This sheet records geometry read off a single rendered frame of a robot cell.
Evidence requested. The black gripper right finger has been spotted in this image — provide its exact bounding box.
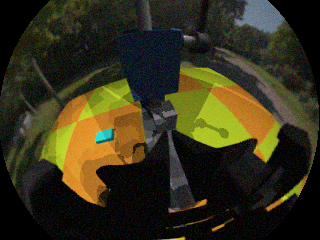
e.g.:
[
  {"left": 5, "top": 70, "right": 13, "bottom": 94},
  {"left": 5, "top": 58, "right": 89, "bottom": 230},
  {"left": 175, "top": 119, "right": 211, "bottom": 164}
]
[{"left": 172, "top": 129, "right": 257, "bottom": 203}]

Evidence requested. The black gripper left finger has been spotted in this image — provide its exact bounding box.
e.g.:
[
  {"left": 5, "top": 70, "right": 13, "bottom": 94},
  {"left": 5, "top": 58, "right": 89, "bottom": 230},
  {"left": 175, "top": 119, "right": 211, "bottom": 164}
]
[{"left": 96, "top": 131, "right": 171, "bottom": 207}]

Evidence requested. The dark blue arbor press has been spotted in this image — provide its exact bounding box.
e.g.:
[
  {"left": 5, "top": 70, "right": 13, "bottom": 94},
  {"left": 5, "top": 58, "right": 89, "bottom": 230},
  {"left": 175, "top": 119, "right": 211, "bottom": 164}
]
[{"left": 113, "top": 0, "right": 211, "bottom": 212}]

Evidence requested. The cyan rectangular block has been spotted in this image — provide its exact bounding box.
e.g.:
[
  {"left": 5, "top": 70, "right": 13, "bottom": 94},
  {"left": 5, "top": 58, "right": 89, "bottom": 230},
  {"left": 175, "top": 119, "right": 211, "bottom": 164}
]
[{"left": 95, "top": 128, "right": 115, "bottom": 144}]

